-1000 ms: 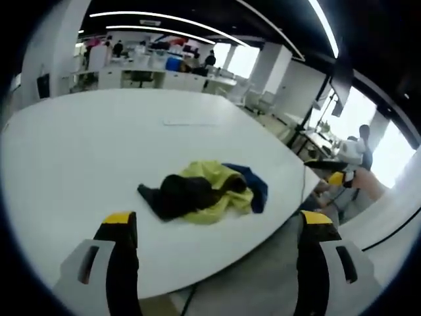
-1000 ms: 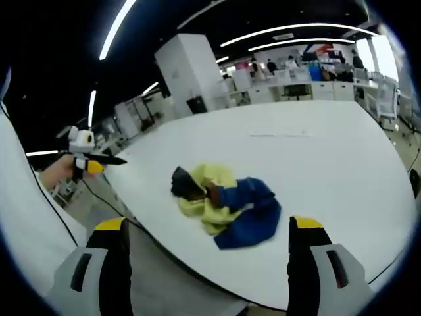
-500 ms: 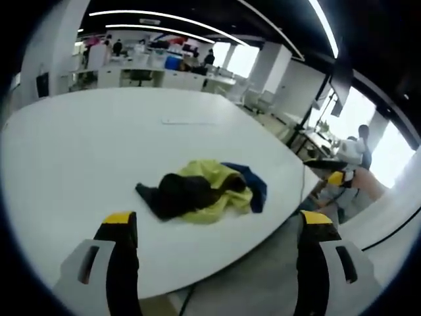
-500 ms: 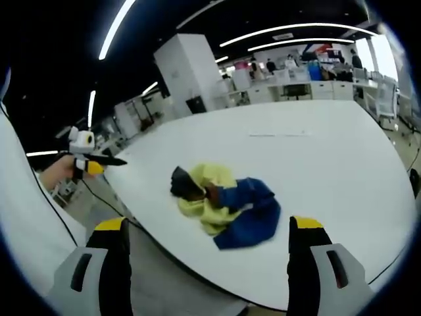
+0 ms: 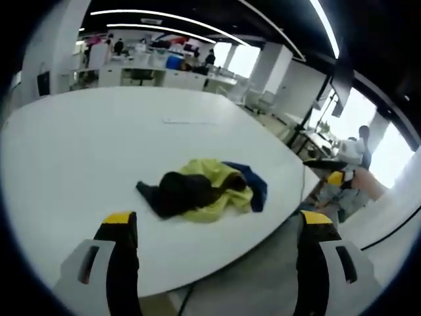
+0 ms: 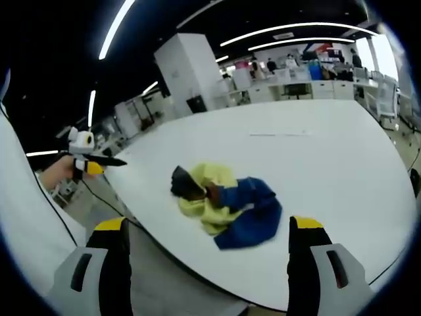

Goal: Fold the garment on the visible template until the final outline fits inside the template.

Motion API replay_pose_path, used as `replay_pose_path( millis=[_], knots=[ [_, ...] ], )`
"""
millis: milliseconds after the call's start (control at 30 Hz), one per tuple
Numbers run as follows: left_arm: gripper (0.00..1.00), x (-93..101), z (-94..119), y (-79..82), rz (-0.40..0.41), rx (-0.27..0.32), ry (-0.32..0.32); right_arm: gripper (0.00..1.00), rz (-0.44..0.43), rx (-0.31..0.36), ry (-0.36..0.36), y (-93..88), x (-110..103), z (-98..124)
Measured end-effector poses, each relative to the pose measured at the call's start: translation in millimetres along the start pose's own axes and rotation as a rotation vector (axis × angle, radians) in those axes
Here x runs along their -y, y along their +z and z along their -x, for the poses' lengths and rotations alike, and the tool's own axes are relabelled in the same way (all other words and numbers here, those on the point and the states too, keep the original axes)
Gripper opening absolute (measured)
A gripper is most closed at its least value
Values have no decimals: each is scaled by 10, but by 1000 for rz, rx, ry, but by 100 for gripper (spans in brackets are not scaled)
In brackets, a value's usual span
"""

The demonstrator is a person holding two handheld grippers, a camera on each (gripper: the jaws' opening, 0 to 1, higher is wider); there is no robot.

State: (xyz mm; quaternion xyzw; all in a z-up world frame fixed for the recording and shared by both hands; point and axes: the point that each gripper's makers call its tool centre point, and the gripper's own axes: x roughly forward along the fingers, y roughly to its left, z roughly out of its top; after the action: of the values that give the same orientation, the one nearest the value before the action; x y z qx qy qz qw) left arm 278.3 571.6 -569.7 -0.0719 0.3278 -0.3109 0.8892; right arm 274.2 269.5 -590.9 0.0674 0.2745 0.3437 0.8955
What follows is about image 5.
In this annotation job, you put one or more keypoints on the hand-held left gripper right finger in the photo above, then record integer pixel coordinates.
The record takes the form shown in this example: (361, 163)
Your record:
(312, 260)

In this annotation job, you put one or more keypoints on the yellow black blue garment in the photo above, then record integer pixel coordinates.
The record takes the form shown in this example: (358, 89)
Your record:
(200, 191)

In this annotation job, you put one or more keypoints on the row of white desks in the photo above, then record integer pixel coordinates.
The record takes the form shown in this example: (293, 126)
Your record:
(164, 77)

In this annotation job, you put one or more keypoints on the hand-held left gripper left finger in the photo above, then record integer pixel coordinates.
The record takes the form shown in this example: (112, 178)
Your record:
(120, 263)

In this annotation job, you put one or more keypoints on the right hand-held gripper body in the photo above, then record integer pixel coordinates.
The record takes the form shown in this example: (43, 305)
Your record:
(352, 149)

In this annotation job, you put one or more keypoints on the long ceiling light strip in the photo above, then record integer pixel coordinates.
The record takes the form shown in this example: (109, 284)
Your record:
(327, 26)
(161, 31)
(164, 19)

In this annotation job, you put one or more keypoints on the black office chair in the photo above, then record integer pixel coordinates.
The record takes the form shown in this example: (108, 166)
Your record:
(142, 77)

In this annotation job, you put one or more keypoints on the black metal stand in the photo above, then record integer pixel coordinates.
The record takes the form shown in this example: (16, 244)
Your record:
(306, 125)

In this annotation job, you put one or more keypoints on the black wall panel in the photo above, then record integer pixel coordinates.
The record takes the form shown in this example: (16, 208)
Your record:
(43, 84)

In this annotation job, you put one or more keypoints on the blue storage container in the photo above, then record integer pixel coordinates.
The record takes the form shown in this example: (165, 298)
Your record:
(175, 62)

